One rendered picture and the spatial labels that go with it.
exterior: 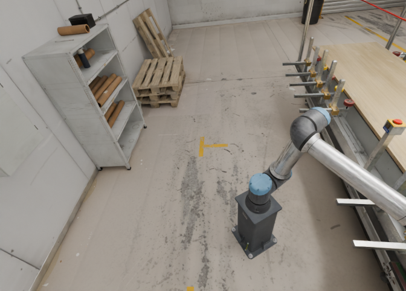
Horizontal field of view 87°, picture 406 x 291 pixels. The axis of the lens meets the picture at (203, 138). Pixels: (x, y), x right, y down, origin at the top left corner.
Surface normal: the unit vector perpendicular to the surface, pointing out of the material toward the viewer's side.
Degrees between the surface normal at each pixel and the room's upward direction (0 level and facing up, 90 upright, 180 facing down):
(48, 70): 90
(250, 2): 90
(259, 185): 5
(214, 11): 90
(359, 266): 0
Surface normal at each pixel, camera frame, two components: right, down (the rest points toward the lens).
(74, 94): -0.05, 0.68
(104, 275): -0.11, -0.73
